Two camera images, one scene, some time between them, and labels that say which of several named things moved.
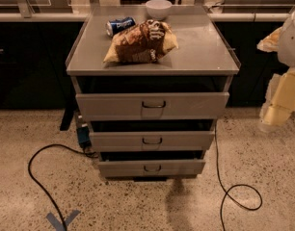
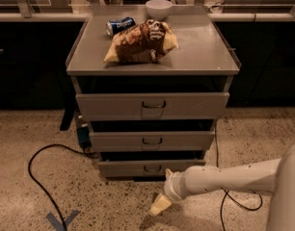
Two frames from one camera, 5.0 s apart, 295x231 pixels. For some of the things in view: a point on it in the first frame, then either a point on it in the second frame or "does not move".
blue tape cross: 58,224 does not move
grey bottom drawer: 155,167 does not move
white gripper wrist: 291,47 -> 172,187
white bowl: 158,9 does not move
